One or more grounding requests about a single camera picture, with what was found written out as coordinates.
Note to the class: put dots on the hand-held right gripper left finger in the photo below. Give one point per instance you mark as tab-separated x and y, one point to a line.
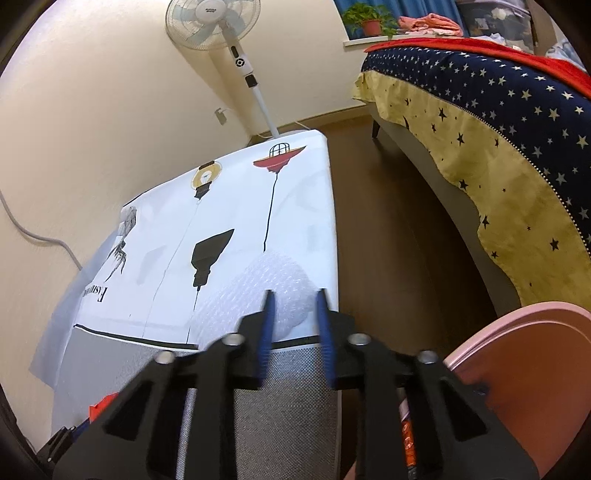
265	337

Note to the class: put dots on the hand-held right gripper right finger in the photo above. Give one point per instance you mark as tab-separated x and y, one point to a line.
325	337

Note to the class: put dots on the white bubble wrap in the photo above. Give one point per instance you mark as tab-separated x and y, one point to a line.
258	277

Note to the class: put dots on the pink plastic bin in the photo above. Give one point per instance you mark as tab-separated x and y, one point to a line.
531	369

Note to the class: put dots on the orange wrapper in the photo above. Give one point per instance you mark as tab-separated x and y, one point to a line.
408	434

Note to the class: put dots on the white printed cloth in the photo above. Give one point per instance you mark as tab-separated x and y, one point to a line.
161	221

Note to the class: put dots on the red plastic bag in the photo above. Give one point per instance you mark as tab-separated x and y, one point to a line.
101	408

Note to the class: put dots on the dark bed leg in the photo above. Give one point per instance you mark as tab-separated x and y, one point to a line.
375	130

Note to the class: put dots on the black object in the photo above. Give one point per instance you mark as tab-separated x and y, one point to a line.
60	443

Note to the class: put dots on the bed with star blanket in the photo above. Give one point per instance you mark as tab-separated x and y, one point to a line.
521	207

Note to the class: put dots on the white standing fan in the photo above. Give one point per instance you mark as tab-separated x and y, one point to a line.
235	50

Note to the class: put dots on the navy star blanket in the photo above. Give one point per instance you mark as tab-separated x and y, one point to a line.
508	106

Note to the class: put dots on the white window sill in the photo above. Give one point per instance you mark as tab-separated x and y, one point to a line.
364	40

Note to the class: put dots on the green potted plant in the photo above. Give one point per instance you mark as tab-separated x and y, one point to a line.
371	25

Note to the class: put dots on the red blanket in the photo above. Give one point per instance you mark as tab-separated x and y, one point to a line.
461	46

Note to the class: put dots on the pink folded cloth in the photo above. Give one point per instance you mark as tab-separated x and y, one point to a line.
429	23

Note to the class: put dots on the blue curtain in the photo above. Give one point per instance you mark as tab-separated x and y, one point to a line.
415	7

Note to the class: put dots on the clear plastic storage box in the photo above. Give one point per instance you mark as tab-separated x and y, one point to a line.
485	18

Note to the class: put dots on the grey bed frame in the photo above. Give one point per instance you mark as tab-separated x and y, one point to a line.
438	184

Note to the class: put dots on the white wall socket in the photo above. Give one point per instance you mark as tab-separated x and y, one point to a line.
220	115

